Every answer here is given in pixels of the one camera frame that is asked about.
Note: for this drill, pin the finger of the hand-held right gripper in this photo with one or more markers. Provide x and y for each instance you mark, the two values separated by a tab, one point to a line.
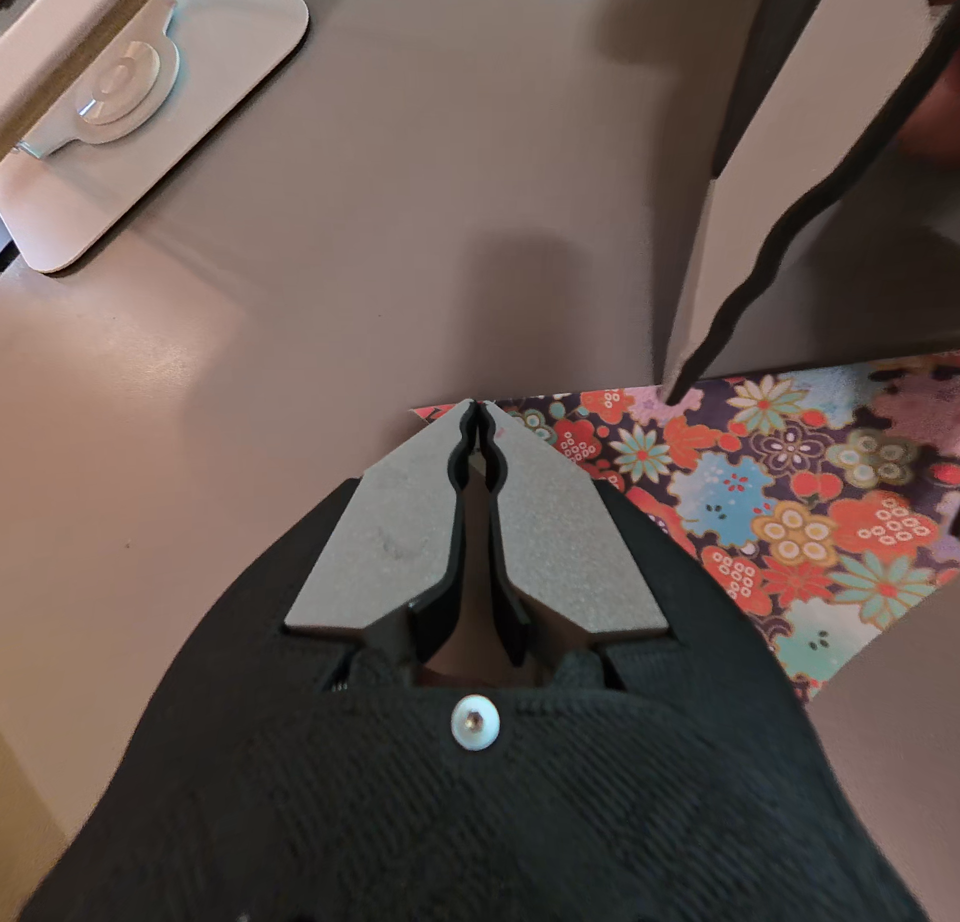
780	150

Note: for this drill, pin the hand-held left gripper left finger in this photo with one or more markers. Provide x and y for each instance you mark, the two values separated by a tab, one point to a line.
382	547

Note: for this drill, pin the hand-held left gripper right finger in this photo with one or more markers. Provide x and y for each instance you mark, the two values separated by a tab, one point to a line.
562	555

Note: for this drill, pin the floral patterned origami paper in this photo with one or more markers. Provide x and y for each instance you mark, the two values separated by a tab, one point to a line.
825	487

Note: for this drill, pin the silver monitor stand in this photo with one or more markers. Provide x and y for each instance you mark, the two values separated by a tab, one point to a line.
225	75

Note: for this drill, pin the pale monitor panel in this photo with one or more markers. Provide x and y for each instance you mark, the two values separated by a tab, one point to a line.
45	45

